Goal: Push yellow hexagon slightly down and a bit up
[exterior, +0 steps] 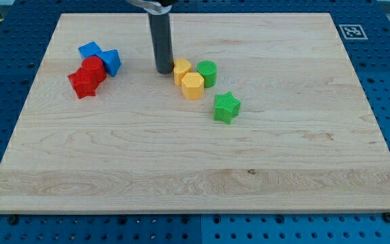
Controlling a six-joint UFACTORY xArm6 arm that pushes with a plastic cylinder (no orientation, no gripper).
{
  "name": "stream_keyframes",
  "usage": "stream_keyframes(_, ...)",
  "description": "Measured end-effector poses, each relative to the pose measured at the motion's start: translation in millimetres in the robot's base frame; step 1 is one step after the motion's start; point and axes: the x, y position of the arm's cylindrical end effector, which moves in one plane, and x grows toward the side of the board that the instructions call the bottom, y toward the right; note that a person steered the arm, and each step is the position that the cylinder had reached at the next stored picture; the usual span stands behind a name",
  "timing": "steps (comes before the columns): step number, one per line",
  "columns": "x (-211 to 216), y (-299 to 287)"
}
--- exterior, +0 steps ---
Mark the silver clamp on rod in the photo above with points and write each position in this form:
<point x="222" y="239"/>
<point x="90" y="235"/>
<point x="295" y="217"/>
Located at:
<point x="154" y="7"/>

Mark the green star block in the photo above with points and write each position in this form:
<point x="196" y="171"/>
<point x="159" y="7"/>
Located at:
<point x="226" y="107"/>

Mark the green cylinder block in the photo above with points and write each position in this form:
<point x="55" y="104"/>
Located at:
<point x="208" y="70"/>

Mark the white fiducial marker tag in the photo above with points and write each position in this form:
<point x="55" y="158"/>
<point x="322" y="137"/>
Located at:
<point x="353" y="32"/>

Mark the yellow heart block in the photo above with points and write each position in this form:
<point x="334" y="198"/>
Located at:
<point x="181" y="67"/>

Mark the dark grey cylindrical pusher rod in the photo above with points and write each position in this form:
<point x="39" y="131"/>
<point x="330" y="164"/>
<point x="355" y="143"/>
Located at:
<point x="160" y="30"/>

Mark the red cylinder block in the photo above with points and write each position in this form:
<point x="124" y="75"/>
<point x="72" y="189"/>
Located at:
<point x="95" y="66"/>

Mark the blue cube block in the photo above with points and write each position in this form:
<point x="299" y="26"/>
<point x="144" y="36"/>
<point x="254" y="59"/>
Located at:
<point x="89" y="49"/>

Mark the blue pentagon block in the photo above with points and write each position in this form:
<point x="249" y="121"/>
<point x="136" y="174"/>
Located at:
<point x="111" y="61"/>

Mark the black board stop bolt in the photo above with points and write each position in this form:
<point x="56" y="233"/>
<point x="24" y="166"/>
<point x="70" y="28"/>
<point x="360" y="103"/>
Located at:
<point x="386" y="217"/>
<point x="12" y="220"/>

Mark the red star block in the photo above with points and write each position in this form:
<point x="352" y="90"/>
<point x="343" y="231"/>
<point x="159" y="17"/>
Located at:
<point x="83" y="82"/>

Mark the yellow hexagon block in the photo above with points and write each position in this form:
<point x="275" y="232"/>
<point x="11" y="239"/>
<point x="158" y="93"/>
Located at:
<point x="192" y="86"/>

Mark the wooden board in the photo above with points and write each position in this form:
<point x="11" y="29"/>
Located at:
<point x="305" y="140"/>

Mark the black board stop bolt right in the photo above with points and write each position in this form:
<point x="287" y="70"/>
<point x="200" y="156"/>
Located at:
<point x="386" y="217"/>

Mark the black board stop bolt left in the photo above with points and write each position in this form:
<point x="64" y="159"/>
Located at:
<point x="12" y="220"/>

